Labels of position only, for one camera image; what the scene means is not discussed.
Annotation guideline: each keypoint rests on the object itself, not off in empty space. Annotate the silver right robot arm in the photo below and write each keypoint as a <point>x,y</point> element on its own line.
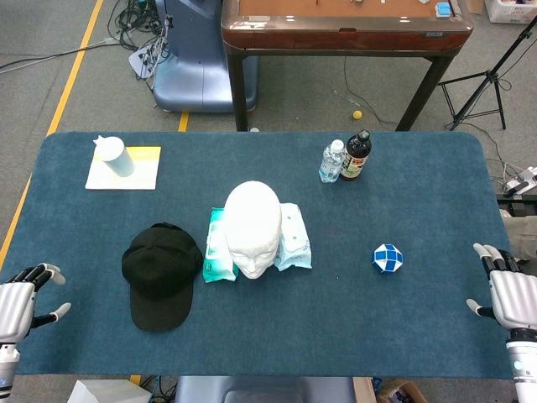
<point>524,369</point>

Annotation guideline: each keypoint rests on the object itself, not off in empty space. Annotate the white box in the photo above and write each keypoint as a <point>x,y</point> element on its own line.
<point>105,392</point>

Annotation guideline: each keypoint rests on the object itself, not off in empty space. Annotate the blue table cloth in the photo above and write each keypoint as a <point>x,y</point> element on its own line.
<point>293,327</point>

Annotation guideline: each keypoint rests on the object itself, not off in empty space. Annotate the grey blue robot chassis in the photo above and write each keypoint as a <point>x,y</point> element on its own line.
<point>264,390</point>

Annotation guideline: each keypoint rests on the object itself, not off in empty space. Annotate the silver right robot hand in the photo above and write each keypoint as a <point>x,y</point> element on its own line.
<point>514,298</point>

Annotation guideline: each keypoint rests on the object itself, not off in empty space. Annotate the brown mahjong table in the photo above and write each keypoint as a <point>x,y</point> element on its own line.
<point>348,33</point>

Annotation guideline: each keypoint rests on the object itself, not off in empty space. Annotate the dark tea bottle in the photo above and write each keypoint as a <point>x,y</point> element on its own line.
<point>356,159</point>

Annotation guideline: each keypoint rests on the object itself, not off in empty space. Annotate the blue white snake cube toy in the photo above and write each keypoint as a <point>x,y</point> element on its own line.
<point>388,258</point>

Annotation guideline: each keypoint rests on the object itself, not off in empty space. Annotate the black tripod stand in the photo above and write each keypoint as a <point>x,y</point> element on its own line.
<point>488,80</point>

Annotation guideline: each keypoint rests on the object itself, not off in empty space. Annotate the green wet wipes pack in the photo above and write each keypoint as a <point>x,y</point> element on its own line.
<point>216,252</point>

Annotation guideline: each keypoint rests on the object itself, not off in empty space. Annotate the white paper cup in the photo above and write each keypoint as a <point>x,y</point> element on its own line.
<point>117,157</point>

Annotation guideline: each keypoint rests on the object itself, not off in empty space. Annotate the black baseball cap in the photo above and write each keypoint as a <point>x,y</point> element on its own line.
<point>161,268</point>

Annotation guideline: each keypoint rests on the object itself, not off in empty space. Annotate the open cardboard box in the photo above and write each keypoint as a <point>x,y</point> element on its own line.
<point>509,10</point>

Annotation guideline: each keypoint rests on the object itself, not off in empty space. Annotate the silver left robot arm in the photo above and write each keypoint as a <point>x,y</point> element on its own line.
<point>7,369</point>

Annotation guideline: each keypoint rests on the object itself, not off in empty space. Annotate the clear water bottle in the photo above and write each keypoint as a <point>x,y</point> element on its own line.
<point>331,163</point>

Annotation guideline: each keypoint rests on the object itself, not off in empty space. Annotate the white power strip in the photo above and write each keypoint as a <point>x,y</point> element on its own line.
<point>522,178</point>

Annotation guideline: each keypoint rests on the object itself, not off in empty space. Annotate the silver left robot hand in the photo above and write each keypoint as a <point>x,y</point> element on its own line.
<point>17,302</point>

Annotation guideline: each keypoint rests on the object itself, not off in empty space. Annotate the white plug board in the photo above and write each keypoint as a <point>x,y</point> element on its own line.
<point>142,61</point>

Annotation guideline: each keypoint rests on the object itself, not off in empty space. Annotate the white foam mannequin head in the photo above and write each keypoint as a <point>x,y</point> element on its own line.
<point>251,222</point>

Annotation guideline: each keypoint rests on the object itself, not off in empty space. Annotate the white yellow square pad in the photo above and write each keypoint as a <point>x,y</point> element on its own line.
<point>144,172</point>

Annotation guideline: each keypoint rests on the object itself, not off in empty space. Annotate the blue mahjong tile pair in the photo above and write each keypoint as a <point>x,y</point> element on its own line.
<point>442,10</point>

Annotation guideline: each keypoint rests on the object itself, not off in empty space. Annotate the cardboard box with items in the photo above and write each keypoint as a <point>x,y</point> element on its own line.
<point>400,392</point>

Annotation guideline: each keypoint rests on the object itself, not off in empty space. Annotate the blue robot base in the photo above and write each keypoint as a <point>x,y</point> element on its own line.
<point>193,75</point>

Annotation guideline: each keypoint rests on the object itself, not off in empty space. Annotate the light blue wet wipes pack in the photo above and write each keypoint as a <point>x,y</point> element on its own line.
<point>293,243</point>

